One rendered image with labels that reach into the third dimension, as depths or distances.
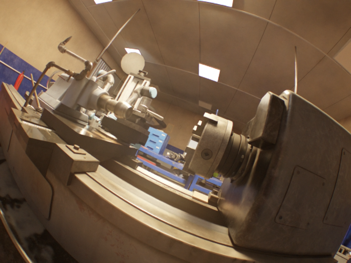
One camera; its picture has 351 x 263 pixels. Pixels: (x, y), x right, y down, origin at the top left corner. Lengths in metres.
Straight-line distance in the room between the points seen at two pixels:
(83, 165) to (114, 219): 0.18
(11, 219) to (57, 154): 0.49
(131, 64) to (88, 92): 3.83
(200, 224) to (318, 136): 0.45
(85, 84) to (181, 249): 0.79
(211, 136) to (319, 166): 0.37
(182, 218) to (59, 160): 0.41
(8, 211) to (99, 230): 0.56
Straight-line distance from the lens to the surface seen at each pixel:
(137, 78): 2.19
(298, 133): 0.46
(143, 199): 0.48
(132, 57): 4.59
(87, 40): 5.59
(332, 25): 2.82
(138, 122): 0.78
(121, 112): 0.68
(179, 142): 7.76
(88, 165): 0.49
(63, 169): 0.47
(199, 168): 0.51
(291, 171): 0.43
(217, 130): 0.49
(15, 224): 0.84
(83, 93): 0.80
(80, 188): 0.45
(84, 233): 0.54
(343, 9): 2.74
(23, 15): 4.72
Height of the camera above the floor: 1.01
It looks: 7 degrees up
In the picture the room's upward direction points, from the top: 24 degrees clockwise
